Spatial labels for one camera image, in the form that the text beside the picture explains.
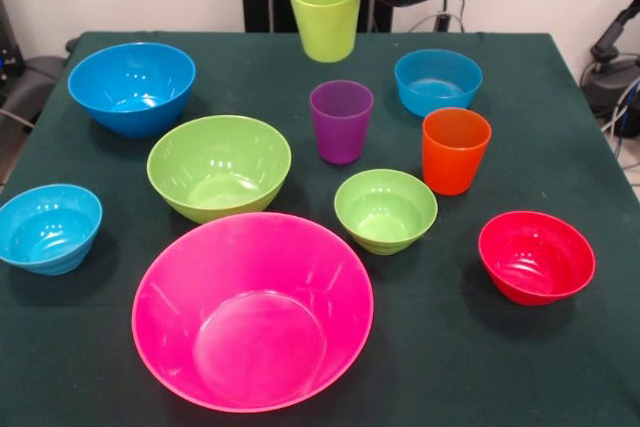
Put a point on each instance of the lime green cup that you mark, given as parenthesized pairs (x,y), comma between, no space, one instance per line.
(325,27)

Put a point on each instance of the medium blue bowl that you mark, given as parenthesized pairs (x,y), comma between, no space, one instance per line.
(437,87)

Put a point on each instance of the purple cup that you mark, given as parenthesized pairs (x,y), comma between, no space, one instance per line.
(340,127)

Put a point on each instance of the orange cup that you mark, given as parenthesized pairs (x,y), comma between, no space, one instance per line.
(455,157)

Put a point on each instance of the large green bowl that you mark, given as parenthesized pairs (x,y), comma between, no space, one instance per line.
(215,172)

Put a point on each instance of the small green bowl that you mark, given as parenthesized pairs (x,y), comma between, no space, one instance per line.
(385,212)

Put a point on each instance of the large blue bowl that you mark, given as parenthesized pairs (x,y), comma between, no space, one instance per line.
(130,97)

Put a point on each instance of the black wheel base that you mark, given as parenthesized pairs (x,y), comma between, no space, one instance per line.
(610,92)
(30,87)

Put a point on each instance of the small red-pink bowl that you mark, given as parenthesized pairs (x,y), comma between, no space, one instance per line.
(535,262)

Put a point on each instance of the large pink bowl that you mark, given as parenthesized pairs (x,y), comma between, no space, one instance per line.
(250,327)

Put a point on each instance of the small light blue bowl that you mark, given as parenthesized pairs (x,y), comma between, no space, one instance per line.
(50,232)

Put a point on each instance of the dark green table cloth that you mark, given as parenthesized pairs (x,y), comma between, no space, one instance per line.
(450,367)

